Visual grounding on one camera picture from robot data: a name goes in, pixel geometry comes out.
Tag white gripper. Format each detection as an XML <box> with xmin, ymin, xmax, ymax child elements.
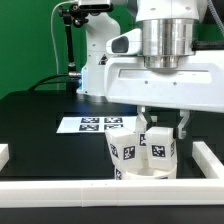
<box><xmin>104</xmin><ymin>29</ymin><xmax>224</xmax><ymax>139</ymax></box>

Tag white left fence bar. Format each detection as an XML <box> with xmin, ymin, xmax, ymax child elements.
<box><xmin>0</xmin><ymin>144</ymin><xmax>9</xmax><ymax>171</ymax></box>

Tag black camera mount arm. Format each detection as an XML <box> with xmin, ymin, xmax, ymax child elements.
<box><xmin>59</xmin><ymin>4</ymin><xmax>88</xmax><ymax>95</ymax></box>

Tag black cables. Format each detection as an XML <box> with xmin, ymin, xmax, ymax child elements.
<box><xmin>27</xmin><ymin>73</ymin><xmax>73</xmax><ymax>92</ymax></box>

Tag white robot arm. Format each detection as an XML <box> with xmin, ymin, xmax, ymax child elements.
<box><xmin>78</xmin><ymin>0</ymin><xmax>224</xmax><ymax>124</ymax></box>

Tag white front fence bar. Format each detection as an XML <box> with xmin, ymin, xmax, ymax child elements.
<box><xmin>0</xmin><ymin>179</ymin><xmax>224</xmax><ymax>208</ymax></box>

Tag white marker sheet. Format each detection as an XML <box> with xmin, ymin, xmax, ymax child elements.
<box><xmin>57</xmin><ymin>116</ymin><xmax>136</xmax><ymax>134</ymax></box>

